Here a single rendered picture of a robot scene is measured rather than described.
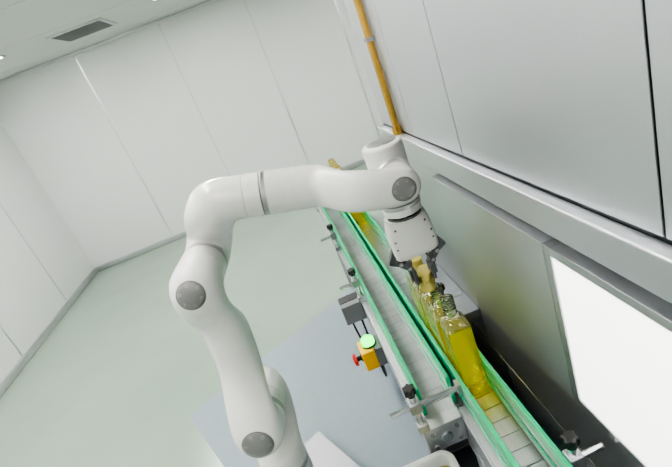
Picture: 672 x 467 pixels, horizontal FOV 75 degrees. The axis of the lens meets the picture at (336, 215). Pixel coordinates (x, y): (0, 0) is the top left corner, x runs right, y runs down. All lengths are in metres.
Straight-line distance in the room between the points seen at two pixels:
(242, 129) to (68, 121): 2.34
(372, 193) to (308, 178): 0.14
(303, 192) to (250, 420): 0.52
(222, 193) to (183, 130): 5.97
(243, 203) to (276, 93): 5.88
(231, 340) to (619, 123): 0.80
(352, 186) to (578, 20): 0.43
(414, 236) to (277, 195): 0.30
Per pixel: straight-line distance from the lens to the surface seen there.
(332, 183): 0.83
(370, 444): 1.54
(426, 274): 1.01
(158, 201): 7.12
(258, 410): 1.07
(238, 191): 0.87
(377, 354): 1.46
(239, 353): 1.03
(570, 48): 0.61
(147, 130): 6.92
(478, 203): 0.95
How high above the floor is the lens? 1.89
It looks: 21 degrees down
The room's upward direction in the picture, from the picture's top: 21 degrees counter-clockwise
